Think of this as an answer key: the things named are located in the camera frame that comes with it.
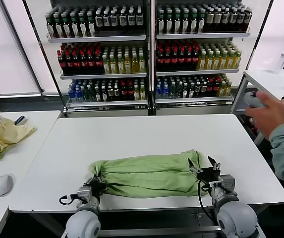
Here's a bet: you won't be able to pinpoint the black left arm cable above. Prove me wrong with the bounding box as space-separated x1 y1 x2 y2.
58 193 80 206

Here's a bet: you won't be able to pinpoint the white side desk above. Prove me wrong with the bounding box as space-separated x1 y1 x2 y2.
0 110 62 238

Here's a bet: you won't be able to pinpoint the beverage display shelf unit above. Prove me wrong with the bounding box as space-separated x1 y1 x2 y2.
46 0 152 118
152 0 253 117

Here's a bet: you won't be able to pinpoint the black white striped object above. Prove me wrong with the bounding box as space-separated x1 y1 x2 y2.
14 115 29 125

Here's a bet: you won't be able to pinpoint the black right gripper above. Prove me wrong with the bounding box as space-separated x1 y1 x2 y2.
187 155 222 183

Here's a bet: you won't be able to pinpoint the dark tea bottle green cap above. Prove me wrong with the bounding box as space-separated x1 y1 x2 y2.
46 12 55 38
165 9 173 34
198 9 207 34
70 12 79 38
157 9 166 34
173 9 182 34
78 12 87 38
181 9 190 34
87 12 96 38
189 9 198 34
54 12 63 38
62 12 71 38

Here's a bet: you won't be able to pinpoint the white computer mouse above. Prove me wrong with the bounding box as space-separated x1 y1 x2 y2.
0 173 14 197

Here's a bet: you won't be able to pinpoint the black metal frame post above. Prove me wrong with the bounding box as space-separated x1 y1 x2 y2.
22 0 65 114
244 0 275 74

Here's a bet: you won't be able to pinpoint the plain green t-shirt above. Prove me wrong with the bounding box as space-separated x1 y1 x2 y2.
90 148 208 199

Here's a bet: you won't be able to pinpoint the pink white garment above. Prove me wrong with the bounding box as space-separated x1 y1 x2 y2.
248 116 259 129

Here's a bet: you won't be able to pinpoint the white table metal legs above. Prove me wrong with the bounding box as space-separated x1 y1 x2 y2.
230 68 284 146

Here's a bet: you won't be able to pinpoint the black laundry basket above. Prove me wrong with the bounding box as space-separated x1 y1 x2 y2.
240 114 265 143

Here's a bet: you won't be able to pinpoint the dark drink bottle white label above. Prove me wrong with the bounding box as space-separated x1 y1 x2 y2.
119 8 128 32
111 8 120 32
95 8 104 32
135 8 144 32
103 8 112 32
127 8 136 32

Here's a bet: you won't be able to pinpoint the person hand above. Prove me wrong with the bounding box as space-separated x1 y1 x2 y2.
244 91 284 141

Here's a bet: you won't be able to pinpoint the pale yellow garment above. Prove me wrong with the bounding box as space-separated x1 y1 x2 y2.
0 118 37 152

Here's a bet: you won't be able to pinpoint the dark drink bottle beige label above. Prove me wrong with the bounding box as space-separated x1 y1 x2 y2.
206 7 215 32
221 7 230 32
214 7 223 32
237 7 245 32
244 7 253 32
229 7 238 32

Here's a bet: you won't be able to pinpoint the grey handheld controller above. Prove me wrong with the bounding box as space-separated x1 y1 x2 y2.
243 91 268 109

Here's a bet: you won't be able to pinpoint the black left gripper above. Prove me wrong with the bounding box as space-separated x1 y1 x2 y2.
83 173 107 197

